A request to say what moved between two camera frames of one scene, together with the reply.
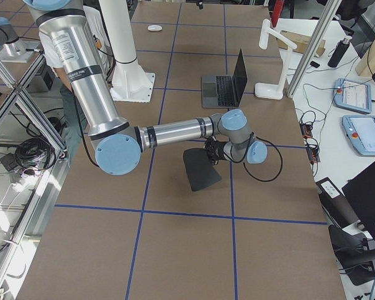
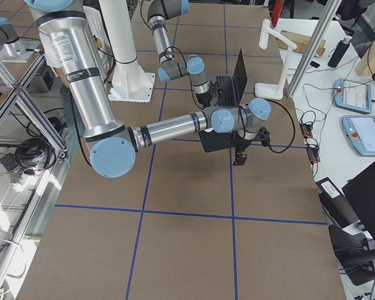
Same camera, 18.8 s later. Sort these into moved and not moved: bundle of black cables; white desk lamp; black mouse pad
Moved: black mouse pad
Not moved: bundle of black cables; white desk lamp
